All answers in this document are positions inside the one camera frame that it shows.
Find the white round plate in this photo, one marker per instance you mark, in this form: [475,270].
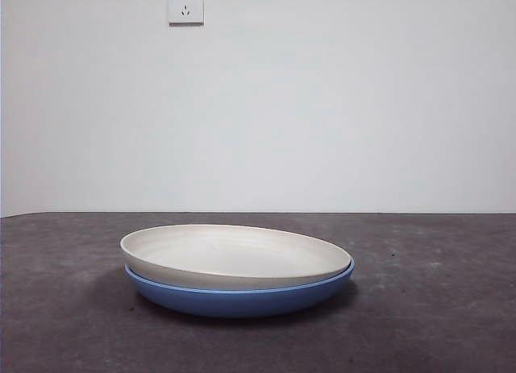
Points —
[225,252]

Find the blue round plate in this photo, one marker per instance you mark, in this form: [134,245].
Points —
[242,304]

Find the white wall socket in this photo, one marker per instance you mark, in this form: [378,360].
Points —
[185,6]

